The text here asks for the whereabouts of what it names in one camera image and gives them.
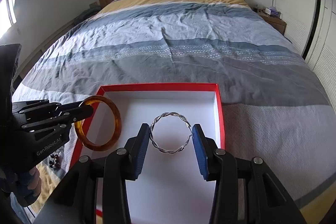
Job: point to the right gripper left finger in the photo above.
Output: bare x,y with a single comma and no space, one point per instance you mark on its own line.
121,165

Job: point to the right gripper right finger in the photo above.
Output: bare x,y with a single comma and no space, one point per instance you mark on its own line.
218,165

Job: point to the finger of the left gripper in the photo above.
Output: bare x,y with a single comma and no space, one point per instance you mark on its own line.
76,114
76,105

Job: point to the amber orange bangle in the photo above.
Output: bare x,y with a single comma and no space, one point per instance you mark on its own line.
102,129

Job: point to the red white jewelry box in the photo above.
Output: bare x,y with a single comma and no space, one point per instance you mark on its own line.
170,188

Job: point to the left hand blue glove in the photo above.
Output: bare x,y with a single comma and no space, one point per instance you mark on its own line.
29,184

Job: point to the striped bed duvet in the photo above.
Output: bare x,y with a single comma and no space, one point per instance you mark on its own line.
275,106

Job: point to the window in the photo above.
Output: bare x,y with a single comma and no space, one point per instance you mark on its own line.
7,16

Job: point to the wooden nightstand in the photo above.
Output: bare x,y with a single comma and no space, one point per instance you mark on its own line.
275,22

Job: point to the items on nightstand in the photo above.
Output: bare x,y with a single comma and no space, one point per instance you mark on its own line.
267,11

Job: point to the white wardrobe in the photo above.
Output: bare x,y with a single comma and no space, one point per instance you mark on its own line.
311,29

